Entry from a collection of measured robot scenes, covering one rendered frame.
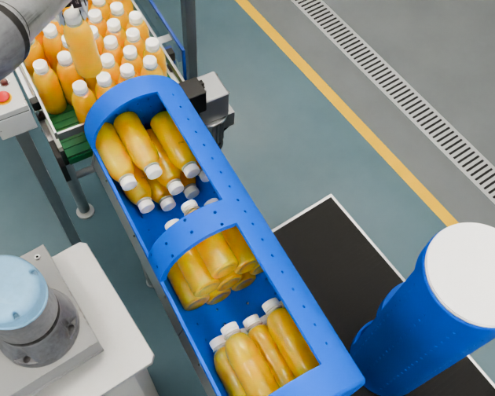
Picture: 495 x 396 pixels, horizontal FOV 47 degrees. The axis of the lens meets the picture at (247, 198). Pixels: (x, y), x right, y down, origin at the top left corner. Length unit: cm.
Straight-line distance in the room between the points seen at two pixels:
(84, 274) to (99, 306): 8
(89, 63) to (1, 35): 72
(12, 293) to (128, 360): 33
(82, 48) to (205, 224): 54
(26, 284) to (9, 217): 179
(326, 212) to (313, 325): 137
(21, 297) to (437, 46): 290
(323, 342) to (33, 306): 55
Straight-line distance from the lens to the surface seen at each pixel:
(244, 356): 122
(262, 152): 280
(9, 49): 80
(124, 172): 142
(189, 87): 172
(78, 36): 144
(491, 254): 155
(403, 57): 336
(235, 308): 143
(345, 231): 247
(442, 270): 149
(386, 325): 179
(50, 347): 112
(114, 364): 121
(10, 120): 165
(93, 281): 127
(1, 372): 119
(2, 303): 98
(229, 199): 125
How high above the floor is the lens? 231
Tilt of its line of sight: 60 degrees down
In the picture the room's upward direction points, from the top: 6 degrees clockwise
